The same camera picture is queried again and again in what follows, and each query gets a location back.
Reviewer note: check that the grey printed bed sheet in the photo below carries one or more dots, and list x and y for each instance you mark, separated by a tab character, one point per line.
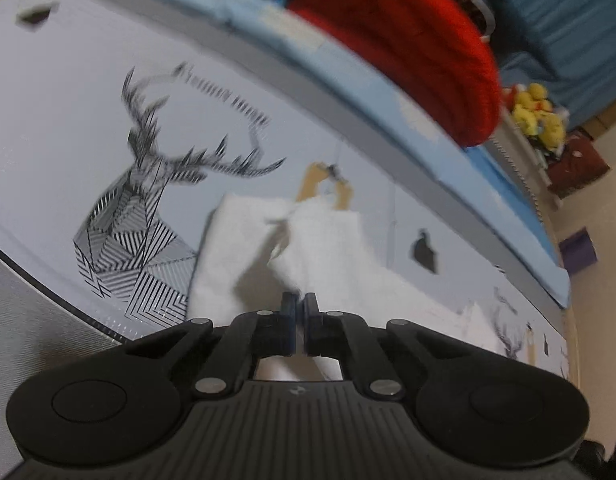
124	123

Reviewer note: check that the blue curtain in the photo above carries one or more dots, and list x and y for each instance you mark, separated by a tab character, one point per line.
569	46

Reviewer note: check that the light blue pillowcase sheet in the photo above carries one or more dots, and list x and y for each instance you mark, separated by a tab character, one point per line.
471	178

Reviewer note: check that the purple box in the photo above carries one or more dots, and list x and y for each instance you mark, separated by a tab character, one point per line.
578	252

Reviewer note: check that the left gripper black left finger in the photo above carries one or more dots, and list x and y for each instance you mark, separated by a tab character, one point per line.
231	354

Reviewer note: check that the yellow plush toys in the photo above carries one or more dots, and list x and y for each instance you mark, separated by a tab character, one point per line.
538	118

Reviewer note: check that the red knitted blanket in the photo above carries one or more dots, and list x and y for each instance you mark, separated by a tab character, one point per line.
428	48

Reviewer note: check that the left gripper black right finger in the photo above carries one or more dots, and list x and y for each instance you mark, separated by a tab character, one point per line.
346	337

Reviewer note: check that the white t-shirt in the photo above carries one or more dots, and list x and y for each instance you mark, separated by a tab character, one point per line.
255	249

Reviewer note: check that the dark red plush cushion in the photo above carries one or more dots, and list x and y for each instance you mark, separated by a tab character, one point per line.
580	165

